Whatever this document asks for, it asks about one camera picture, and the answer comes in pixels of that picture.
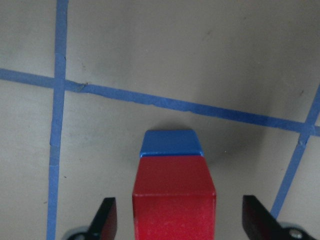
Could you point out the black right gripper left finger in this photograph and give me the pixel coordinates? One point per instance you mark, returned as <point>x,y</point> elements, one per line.
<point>105,223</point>

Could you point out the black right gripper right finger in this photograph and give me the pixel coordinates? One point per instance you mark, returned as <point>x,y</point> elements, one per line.
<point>259,224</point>

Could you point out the red wooden cube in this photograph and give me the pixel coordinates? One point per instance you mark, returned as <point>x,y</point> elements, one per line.
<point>174,198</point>

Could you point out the blue wooden cube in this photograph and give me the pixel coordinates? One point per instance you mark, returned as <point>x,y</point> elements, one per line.
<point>181,142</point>

